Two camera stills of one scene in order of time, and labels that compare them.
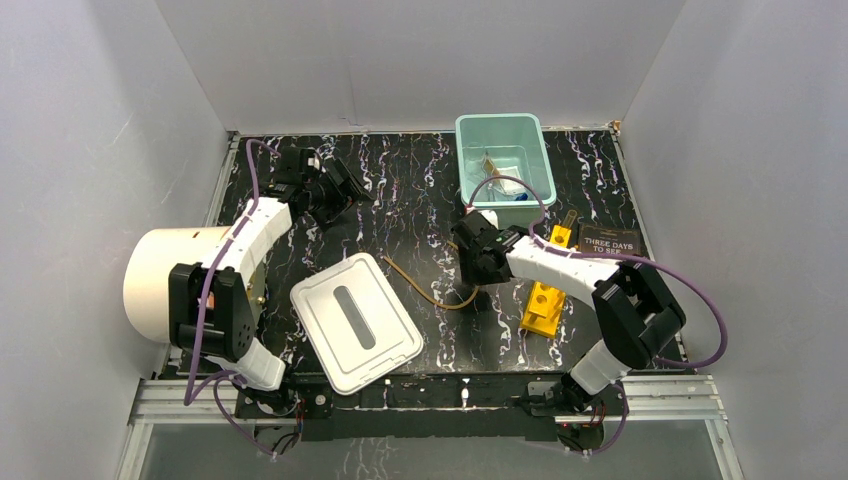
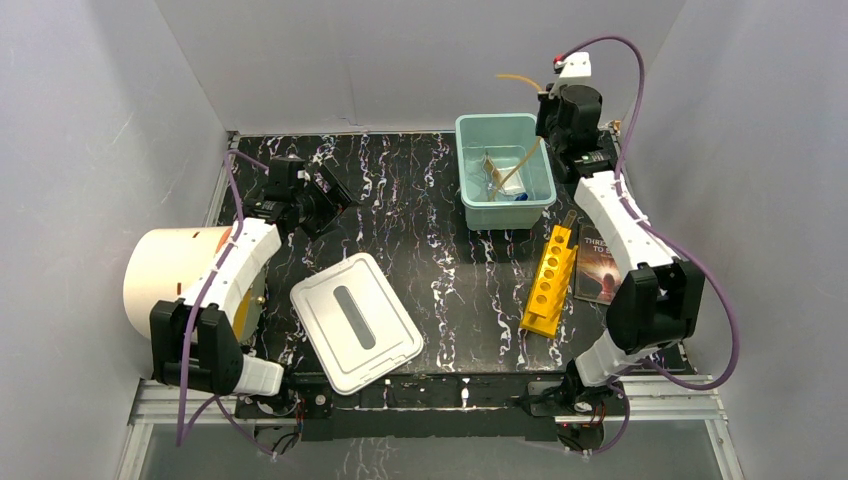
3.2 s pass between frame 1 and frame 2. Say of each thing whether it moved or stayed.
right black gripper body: moved
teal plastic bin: stayed
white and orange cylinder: stayed
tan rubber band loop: moved
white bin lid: stayed
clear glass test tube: stayed
